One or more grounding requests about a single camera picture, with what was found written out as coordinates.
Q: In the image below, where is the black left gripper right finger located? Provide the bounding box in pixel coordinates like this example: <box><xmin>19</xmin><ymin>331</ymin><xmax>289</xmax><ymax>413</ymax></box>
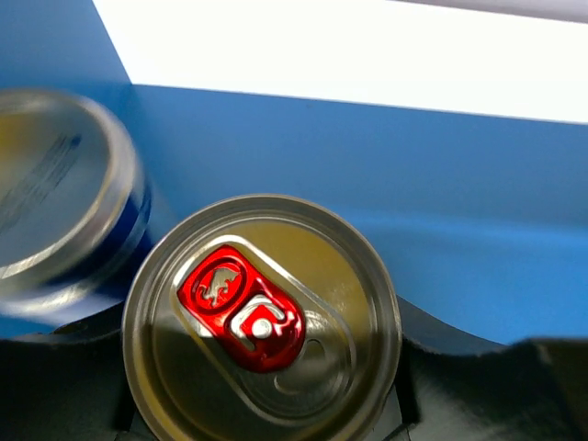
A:
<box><xmin>394</xmin><ymin>296</ymin><xmax>588</xmax><ymax>441</ymax></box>

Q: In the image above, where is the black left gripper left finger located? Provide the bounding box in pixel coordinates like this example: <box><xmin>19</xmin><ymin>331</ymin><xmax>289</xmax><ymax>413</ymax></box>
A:
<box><xmin>1</xmin><ymin>320</ymin><xmax>133</xmax><ymax>440</ymax></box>

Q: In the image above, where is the red bull can silver top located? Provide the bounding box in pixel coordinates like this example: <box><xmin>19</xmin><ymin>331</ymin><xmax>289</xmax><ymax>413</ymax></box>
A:
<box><xmin>1</xmin><ymin>89</ymin><xmax>152</xmax><ymax>321</ymax></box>

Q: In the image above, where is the red bull can red tab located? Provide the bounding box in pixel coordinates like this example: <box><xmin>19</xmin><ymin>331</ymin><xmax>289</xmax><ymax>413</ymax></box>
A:
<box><xmin>121</xmin><ymin>193</ymin><xmax>403</xmax><ymax>441</ymax></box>

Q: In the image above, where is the blue and yellow shelf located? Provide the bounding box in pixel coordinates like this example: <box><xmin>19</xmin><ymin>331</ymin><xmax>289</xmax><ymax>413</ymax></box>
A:
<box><xmin>1</xmin><ymin>1</ymin><xmax>587</xmax><ymax>343</ymax></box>

